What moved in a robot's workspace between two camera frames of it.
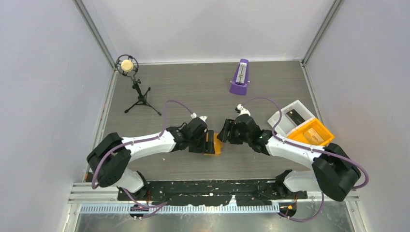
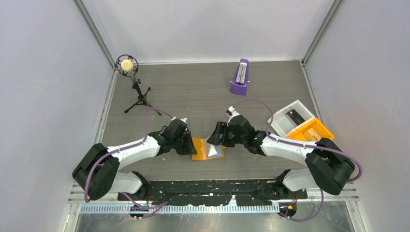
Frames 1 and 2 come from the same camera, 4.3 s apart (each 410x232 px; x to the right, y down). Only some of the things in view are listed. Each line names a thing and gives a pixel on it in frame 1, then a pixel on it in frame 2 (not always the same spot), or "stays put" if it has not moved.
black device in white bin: x=294 y=117 stays put
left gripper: x=206 y=147 → x=189 y=148
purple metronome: x=239 y=82 stays put
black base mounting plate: x=204 y=193 stays put
